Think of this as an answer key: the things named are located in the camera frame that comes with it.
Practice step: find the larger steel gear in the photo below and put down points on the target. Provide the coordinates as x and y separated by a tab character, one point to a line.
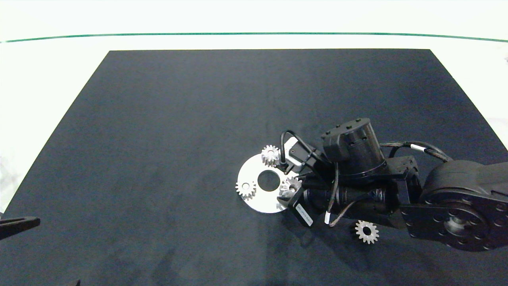
286	189

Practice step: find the small steel gear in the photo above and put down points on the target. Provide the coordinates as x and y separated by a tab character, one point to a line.
241	192
266	158
360	235

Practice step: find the round white plate with pins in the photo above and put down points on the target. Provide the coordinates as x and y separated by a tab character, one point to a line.
249	171

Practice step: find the dark mat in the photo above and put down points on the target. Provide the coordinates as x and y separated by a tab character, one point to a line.
166	159

